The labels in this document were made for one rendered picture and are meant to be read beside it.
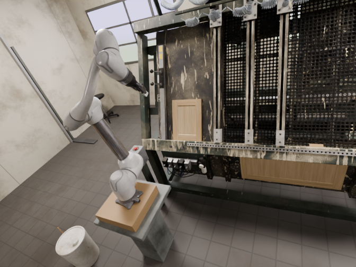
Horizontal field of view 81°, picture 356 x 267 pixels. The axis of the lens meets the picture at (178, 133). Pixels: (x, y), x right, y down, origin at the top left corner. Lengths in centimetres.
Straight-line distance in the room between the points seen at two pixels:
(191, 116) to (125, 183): 89
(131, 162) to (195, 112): 77
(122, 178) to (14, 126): 323
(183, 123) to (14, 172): 344
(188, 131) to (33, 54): 361
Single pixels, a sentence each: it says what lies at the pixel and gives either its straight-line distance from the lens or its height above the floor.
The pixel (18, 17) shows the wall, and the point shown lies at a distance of 498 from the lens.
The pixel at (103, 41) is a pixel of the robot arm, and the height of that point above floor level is 200.
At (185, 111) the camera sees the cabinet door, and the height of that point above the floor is 114.
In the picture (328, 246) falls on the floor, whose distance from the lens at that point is 246.
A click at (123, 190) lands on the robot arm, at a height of 100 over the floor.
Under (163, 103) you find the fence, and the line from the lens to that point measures 215.
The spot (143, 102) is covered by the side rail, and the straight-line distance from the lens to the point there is 228.
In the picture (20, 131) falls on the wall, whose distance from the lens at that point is 467.
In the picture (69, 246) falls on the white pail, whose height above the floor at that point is 36.
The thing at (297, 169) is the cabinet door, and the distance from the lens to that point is 232.
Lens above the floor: 212
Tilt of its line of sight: 33 degrees down
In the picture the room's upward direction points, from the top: 17 degrees counter-clockwise
